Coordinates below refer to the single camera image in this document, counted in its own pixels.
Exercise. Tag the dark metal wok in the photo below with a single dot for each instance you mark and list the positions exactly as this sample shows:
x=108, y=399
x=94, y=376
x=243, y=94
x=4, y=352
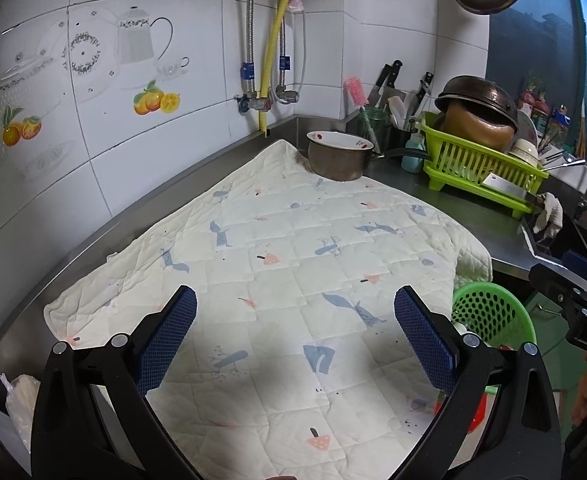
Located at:
x=478, y=92

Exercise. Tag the steel cleaver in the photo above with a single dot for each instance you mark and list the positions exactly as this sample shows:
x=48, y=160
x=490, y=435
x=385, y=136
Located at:
x=506, y=187

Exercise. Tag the white ceramic bowl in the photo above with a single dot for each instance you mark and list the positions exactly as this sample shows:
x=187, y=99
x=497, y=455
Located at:
x=525, y=151

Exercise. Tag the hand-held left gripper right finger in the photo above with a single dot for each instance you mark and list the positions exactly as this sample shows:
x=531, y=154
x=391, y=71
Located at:
x=423, y=341

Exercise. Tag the pink bottle brush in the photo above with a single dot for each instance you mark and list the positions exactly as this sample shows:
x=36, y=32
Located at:
x=356, y=92

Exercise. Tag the black utensil holder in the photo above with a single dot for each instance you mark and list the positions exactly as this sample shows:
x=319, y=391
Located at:
x=402, y=135

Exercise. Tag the teal plastic bottle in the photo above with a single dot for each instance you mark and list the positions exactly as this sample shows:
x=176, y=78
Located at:
x=413, y=160

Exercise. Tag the green translucent utensil cup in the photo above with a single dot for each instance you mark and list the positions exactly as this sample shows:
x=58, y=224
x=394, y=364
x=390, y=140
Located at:
x=376, y=127

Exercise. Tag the green plastic dish rack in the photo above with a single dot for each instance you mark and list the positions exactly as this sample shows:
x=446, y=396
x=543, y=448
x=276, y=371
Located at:
x=473, y=175

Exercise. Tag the metal angle valve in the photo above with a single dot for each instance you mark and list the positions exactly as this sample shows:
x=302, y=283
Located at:
x=256, y=102
x=288, y=96

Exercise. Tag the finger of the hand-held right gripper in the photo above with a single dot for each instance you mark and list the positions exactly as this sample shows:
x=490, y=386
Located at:
x=558, y=285
x=581, y=263

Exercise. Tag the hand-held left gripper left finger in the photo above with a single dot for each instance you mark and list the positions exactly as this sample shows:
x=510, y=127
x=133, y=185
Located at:
x=171, y=331

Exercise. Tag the white dish rag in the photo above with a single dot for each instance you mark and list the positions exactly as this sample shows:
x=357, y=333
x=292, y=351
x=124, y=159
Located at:
x=548, y=215

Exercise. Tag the white rice paddle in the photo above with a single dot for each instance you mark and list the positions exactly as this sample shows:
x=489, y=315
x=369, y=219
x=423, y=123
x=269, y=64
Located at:
x=396, y=110

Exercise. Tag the white quilted printed blanket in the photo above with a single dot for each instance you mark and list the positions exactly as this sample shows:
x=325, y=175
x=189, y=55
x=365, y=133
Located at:
x=273, y=240

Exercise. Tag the brown cooking pot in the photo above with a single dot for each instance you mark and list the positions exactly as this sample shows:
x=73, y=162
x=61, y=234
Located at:
x=478, y=127

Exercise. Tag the clear thin tube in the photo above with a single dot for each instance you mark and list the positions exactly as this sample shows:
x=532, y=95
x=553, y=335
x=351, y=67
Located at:
x=303, y=45

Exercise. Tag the green plastic mesh basket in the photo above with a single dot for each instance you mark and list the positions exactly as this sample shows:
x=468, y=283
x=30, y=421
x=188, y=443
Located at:
x=483, y=305

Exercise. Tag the white plastic bag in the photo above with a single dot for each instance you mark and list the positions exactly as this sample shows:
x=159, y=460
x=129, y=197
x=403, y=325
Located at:
x=20, y=410

